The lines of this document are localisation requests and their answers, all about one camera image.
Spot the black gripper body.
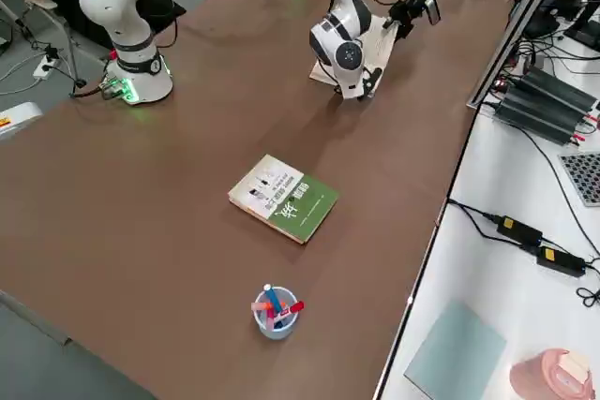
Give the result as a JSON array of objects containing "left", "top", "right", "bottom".
[
  {"left": 395, "top": 0, "right": 426, "bottom": 24},
  {"left": 358, "top": 66, "right": 383, "bottom": 100}
]

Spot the paperback book blue-white cover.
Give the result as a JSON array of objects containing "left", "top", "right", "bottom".
[{"left": 307, "top": 13, "right": 400, "bottom": 97}]

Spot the green and white book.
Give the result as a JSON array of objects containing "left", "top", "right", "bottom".
[{"left": 227, "top": 153, "right": 340, "bottom": 246}]

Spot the black monitor stand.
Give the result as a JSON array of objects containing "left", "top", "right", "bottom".
[
  {"left": 521, "top": 0, "right": 563, "bottom": 41},
  {"left": 563, "top": 0, "right": 600, "bottom": 52}
]

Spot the grey finned power supply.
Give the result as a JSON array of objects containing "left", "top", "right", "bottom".
[
  {"left": 490, "top": 85, "right": 590, "bottom": 146},
  {"left": 515, "top": 65, "right": 600, "bottom": 115}
]

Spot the white side desk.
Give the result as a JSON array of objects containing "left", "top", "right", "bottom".
[{"left": 377, "top": 0, "right": 600, "bottom": 400}]

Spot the checkerboard calibration board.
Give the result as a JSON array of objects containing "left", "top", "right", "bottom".
[{"left": 557, "top": 151, "right": 600, "bottom": 208}]

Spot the blue pen white cap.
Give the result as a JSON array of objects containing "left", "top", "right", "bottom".
[{"left": 262, "top": 282, "right": 288, "bottom": 316}]

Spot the red pen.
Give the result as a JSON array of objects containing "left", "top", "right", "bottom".
[{"left": 276, "top": 300, "right": 307, "bottom": 316}]

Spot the pink pen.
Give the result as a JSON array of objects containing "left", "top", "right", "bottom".
[{"left": 251, "top": 301, "right": 278, "bottom": 331}]

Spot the black power adapter yellow label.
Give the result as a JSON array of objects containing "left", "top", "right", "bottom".
[{"left": 535, "top": 244, "right": 588, "bottom": 280}]

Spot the pale blue pen cup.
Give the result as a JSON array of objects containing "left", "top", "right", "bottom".
[{"left": 254, "top": 286, "right": 300, "bottom": 342}]

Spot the teal mat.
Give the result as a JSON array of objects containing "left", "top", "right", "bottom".
[{"left": 402, "top": 299, "right": 509, "bottom": 400}]

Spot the white power strip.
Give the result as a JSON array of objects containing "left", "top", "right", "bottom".
[{"left": 31, "top": 53, "right": 61, "bottom": 81}]

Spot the white chair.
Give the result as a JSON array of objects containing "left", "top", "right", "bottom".
[{"left": 21, "top": 0, "right": 79, "bottom": 85}]

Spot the pink tape holder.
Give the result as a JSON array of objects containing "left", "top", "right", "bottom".
[{"left": 508, "top": 347, "right": 594, "bottom": 400}]

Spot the white control box yellow label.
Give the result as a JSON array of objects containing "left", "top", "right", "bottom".
[{"left": 0, "top": 101, "right": 44, "bottom": 143}]

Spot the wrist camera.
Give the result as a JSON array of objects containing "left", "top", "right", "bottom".
[{"left": 423, "top": 0, "right": 443, "bottom": 26}]

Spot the aluminium frame post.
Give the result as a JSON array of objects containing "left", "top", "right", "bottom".
[{"left": 465, "top": 0, "right": 566, "bottom": 110}]

